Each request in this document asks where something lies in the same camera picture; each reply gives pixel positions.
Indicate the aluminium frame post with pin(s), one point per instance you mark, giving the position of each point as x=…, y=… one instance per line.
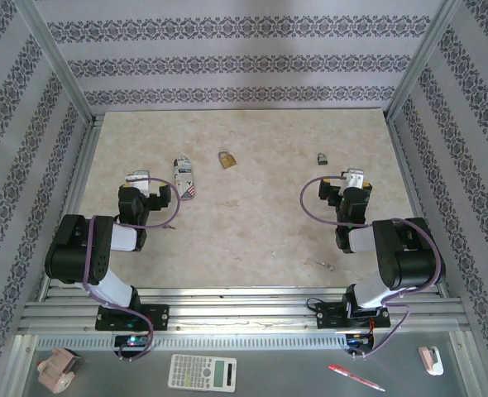
x=426, y=54
x=58, y=58

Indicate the small circuit board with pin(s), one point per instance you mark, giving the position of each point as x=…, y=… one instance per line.
x=132, y=341
x=357, y=341

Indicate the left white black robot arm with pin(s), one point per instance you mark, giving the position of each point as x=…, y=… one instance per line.
x=116, y=289

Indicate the small dark padlock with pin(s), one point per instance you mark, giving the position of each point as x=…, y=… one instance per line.
x=322, y=160

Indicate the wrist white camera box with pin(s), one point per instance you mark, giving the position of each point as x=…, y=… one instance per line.
x=138, y=182
x=355, y=178

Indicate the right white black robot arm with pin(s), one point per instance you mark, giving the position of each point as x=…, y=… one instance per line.
x=368, y=295

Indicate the small dark key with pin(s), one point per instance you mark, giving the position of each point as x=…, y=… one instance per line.
x=170, y=226

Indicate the white calculator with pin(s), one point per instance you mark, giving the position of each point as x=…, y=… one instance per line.
x=194, y=372

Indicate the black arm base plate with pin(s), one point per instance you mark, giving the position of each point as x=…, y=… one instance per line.
x=159, y=316
x=328, y=316

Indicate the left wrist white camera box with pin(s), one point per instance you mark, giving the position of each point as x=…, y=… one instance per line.
x=138, y=182

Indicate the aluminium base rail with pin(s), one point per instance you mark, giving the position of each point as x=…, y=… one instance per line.
x=244, y=314

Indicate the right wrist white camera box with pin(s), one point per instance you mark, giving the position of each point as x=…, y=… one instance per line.
x=355, y=178

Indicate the brass padlock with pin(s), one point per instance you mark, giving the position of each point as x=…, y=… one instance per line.
x=228, y=162

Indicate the red pen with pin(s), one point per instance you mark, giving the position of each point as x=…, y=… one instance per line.
x=351, y=375

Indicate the aluminium side rail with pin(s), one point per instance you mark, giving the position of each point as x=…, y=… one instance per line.
x=77, y=186
x=411, y=186

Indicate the pink tape dispenser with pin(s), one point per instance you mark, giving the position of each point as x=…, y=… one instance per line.
x=58, y=368

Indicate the pink white stapler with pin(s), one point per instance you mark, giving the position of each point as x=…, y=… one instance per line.
x=432, y=364

